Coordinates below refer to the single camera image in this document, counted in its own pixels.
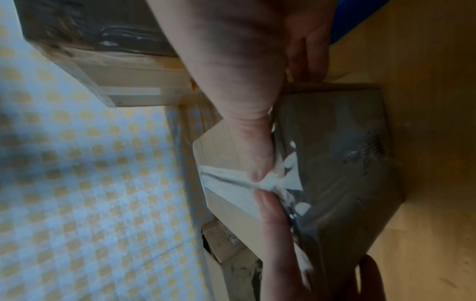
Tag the person's left hand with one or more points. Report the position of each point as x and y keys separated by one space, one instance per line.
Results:
x=279 y=264

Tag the person's right hand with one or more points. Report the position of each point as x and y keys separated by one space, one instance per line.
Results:
x=230 y=58

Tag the cardboard box with black print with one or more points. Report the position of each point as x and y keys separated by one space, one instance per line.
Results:
x=230 y=264

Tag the small plain cardboard box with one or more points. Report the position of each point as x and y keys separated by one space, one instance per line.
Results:
x=342 y=176

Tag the cardboard box with white label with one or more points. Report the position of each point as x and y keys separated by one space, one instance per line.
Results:
x=111 y=58

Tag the blue tape dispenser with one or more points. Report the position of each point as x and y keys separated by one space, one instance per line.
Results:
x=353 y=17

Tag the yellow white checked cloth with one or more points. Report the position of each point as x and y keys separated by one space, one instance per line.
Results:
x=93 y=191

